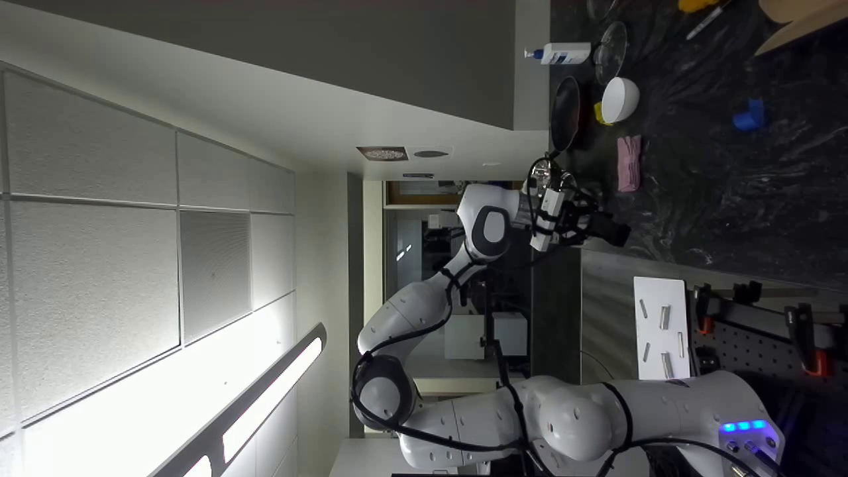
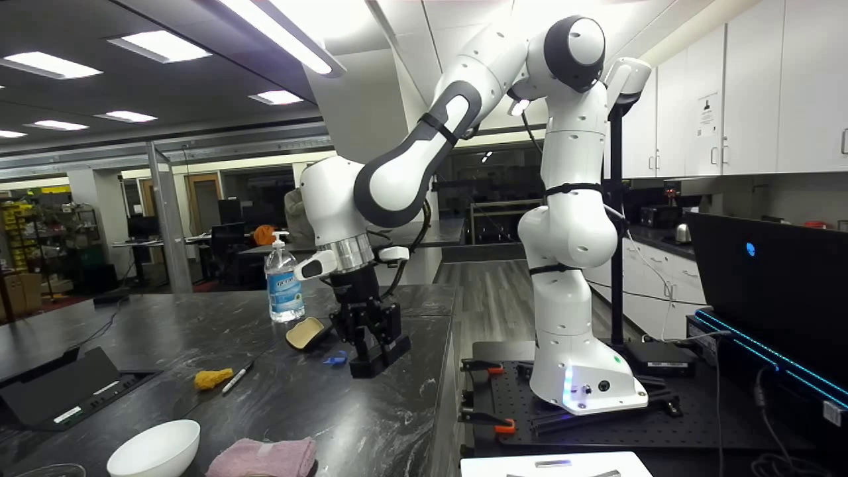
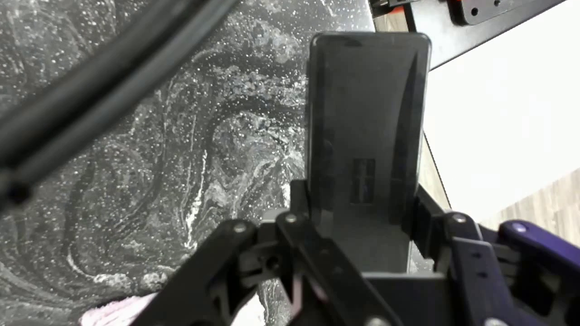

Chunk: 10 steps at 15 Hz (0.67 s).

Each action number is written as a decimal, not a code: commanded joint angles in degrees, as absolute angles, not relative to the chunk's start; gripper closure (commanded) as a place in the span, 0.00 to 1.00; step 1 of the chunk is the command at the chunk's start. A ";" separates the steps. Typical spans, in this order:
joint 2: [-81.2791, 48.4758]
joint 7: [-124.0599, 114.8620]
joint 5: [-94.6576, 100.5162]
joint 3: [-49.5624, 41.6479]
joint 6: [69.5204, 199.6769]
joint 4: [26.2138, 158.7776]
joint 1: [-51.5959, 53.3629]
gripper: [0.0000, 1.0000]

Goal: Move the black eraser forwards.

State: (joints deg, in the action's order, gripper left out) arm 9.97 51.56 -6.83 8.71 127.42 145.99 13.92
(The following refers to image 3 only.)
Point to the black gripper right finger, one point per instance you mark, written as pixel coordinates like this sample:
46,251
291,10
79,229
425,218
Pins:
429,209

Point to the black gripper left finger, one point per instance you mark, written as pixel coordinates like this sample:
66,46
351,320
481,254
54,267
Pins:
300,200

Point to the black eraser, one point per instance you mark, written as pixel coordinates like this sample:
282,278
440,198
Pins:
364,120

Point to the black perforated mounting board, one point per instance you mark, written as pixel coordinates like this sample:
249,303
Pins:
483,10

